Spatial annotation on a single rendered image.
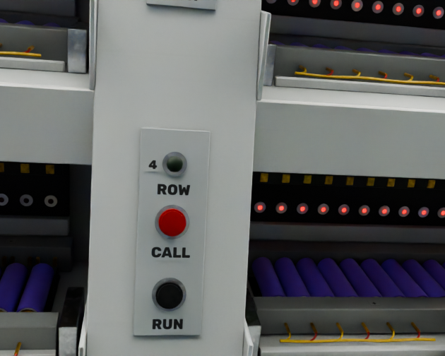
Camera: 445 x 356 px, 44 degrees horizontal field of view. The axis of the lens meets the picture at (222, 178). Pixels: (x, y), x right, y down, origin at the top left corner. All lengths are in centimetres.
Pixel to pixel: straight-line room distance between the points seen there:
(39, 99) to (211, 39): 10
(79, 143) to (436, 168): 23
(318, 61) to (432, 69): 9
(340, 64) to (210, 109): 13
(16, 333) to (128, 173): 14
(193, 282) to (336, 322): 15
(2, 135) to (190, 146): 11
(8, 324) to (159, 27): 22
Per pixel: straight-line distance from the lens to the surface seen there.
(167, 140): 32
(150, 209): 32
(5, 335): 40
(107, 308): 34
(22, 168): 49
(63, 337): 39
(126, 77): 32
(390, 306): 45
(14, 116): 33
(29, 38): 40
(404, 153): 37
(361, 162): 36
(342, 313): 44
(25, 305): 42
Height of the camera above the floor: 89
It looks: 4 degrees down
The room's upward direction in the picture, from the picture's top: 3 degrees clockwise
